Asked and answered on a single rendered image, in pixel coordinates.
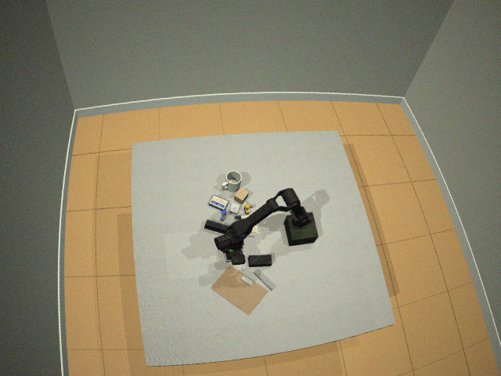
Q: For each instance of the grey mug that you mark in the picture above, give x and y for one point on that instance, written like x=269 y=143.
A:
x=232 y=181

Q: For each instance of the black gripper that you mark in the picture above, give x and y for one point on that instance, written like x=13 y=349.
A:
x=237 y=256

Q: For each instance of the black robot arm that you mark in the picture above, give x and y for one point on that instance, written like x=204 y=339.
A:
x=243 y=227

